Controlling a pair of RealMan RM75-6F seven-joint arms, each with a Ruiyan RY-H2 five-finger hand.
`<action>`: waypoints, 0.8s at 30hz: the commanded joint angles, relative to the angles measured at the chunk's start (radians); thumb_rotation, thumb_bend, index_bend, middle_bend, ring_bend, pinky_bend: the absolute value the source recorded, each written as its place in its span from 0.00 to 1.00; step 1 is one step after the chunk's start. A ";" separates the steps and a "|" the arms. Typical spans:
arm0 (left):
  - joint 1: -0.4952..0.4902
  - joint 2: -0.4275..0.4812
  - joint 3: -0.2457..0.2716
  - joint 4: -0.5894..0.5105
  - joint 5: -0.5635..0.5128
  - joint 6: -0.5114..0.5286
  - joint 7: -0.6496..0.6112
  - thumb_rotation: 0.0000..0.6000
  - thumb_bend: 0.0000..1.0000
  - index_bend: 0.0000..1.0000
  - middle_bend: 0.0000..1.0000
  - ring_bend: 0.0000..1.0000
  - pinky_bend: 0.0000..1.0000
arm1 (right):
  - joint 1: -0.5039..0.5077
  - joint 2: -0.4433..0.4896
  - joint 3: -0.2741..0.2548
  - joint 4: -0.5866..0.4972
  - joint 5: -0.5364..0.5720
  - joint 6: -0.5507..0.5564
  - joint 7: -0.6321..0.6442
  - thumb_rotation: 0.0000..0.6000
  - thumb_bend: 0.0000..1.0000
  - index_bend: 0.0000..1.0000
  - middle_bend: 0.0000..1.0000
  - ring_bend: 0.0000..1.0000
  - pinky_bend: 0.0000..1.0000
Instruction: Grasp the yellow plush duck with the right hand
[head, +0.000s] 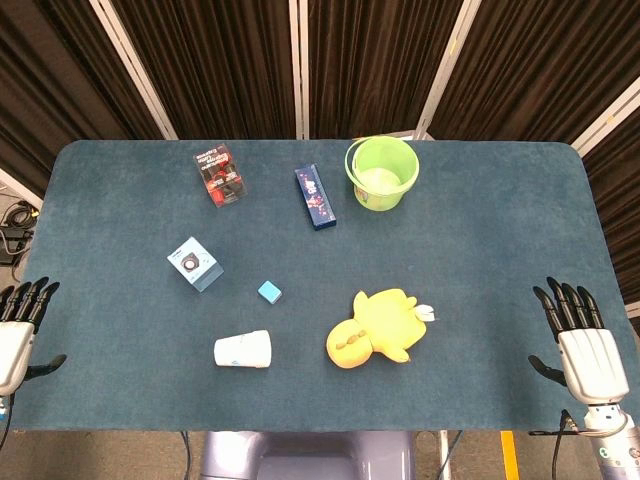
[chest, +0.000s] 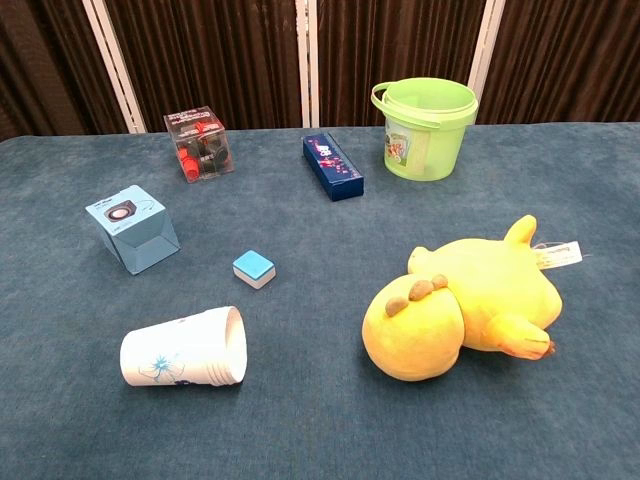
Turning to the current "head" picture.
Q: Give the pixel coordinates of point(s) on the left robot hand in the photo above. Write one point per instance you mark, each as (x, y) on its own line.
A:
(14, 345)

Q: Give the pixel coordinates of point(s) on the dark blue long box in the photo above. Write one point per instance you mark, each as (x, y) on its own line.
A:
(315, 197)

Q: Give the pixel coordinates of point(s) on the small blue cube block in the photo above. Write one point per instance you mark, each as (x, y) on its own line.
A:
(269, 291)

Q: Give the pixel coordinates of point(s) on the red black product package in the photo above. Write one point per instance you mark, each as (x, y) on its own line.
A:
(220, 175)

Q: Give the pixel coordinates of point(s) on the blue table cloth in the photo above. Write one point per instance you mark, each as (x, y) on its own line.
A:
(320, 285)

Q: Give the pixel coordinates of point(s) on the robot torso base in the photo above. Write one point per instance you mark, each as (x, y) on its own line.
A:
(307, 456)

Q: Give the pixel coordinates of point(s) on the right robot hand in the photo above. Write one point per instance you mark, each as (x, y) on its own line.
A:
(590, 355)

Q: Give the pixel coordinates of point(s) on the dark pleated curtain screen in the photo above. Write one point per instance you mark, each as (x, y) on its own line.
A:
(320, 65)

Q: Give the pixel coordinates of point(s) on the light blue product box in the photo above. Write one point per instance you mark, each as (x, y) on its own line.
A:
(195, 264)

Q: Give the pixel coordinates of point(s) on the white paper cup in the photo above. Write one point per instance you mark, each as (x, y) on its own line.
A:
(243, 349)

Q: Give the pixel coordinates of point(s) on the green plastic bucket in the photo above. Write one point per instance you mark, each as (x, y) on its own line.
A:
(381, 172)

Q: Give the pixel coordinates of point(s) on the yellow plush duck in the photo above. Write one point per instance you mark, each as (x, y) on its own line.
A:
(380, 327)

